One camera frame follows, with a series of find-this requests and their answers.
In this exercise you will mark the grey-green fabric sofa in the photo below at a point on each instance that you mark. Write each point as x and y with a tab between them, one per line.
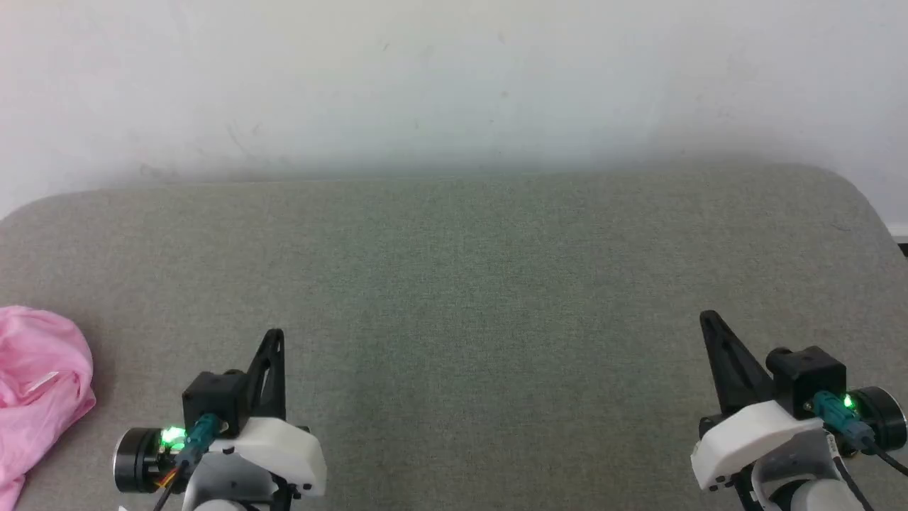
454	284

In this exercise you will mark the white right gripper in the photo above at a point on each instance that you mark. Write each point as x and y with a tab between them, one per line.
752	436

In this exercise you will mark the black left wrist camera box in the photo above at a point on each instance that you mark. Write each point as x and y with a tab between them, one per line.
213	397

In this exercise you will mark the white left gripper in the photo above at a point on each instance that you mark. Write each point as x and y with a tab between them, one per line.
284	451

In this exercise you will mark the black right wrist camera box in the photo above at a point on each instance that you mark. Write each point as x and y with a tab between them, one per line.
809	376

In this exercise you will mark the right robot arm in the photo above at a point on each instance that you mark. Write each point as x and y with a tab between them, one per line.
883	419

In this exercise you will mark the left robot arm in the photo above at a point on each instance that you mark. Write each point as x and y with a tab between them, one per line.
138	461

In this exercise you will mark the pink cloth shorts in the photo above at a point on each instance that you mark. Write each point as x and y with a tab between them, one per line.
39	383

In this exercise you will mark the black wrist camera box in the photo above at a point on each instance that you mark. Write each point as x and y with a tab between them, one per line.
809	376
213	397

